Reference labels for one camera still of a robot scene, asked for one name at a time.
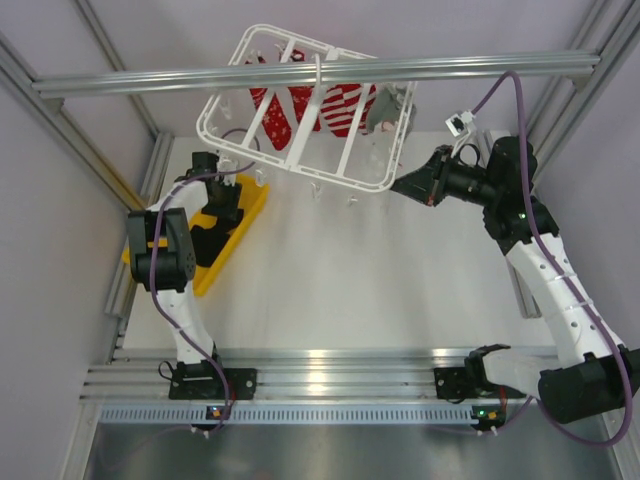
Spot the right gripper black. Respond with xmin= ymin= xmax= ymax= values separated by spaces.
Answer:
xmin=390 ymin=144 xmax=501 ymax=207

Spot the black sock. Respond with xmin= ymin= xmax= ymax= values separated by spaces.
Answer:
xmin=190 ymin=214 xmax=244 ymax=268

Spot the white plastic clip hanger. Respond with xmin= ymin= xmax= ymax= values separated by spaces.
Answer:
xmin=195 ymin=22 xmax=419 ymax=194

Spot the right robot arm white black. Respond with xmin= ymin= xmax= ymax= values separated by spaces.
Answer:
xmin=391 ymin=136 xmax=639 ymax=424

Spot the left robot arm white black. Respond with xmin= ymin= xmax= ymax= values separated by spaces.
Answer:
xmin=126 ymin=151 xmax=244 ymax=397

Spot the yellow plastic tray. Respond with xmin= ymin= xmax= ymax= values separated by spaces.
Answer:
xmin=122 ymin=173 xmax=269 ymax=297

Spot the grey sock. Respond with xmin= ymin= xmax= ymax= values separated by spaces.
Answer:
xmin=365 ymin=90 xmax=405 ymax=134

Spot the red white striped sock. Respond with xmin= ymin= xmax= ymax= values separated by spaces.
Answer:
xmin=320 ymin=84 xmax=365 ymax=138

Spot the aluminium top crossbar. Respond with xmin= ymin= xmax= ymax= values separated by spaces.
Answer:
xmin=32 ymin=50 xmax=601 ymax=98

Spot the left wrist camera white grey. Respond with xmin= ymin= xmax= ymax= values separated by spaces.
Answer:
xmin=215 ymin=156 xmax=240 ymax=187

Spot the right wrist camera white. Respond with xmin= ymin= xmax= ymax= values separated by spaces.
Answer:
xmin=445 ymin=110 xmax=476 ymax=138

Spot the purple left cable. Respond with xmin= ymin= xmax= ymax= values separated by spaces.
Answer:
xmin=149 ymin=128 xmax=261 ymax=416

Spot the purple cable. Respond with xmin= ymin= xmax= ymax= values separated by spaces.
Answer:
xmin=149 ymin=128 xmax=261 ymax=416
xmin=469 ymin=70 xmax=634 ymax=447

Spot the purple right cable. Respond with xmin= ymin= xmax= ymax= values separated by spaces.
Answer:
xmin=469 ymin=70 xmax=634 ymax=447

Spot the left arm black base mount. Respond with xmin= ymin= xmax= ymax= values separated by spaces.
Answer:
xmin=168 ymin=361 xmax=257 ymax=401

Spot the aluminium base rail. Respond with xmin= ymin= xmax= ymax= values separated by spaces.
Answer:
xmin=79 ymin=347 xmax=566 ymax=406

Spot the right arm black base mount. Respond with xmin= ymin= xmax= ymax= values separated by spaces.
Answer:
xmin=433 ymin=367 xmax=497 ymax=403

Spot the grey slotted cable duct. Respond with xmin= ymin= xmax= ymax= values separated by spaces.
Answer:
xmin=99 ymin=403 xmax=506 ymax=426

